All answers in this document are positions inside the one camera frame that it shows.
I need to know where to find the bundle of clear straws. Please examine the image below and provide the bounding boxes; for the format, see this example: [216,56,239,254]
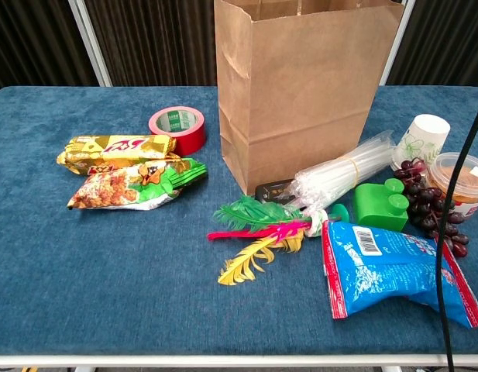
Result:
[287,130,397,212]

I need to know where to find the green toy building block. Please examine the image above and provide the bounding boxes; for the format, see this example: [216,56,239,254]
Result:
[353,177,410,233]

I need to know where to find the blue snack bag red edges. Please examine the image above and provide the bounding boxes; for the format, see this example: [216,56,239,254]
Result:
[322,220,478,329]

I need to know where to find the dark purple grape bunch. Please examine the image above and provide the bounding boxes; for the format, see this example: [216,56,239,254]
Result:
[393,158,470,258]

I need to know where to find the clear tub with brown filling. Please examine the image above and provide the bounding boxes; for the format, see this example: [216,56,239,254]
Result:
[426,152,478,216]

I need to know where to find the green orange snack packet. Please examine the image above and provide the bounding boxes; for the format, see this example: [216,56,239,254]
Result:
[67,157,208,212]

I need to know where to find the colourful feather shuttlecock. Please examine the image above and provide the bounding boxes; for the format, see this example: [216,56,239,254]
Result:
[207,195,351,287]

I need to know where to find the red tape roll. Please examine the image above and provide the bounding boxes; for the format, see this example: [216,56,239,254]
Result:
[148,105,207,157]

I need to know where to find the golden snack packet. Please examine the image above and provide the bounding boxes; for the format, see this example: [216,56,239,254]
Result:
[56,134,177,176]

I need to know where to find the blue table cloth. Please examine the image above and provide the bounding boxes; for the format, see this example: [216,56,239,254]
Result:
[0,85,478,356]

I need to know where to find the dark pleated partition panel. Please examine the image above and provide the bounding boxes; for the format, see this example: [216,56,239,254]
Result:
[377,0,478,87]
[0,0,112,96]
[67,0,220,88]

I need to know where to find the floral paper cup stack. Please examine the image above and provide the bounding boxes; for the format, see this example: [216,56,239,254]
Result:
[391,114,452,171]

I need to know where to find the brown paper bag with handles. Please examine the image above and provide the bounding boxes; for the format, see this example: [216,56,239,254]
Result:
[213,0,405,195]

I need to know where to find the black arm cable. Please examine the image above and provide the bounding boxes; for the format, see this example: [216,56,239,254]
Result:
[434,87,478,372]

